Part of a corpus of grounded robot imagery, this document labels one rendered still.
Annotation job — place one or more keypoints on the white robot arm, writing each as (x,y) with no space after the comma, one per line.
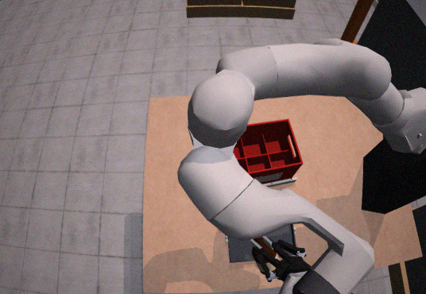
(220,108)

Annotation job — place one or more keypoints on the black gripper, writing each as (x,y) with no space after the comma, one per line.
(288,264)

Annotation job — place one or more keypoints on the brown glass bottle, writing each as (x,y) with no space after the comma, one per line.
(266,248)

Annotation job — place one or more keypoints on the dark red crate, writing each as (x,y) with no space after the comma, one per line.
(261,165)

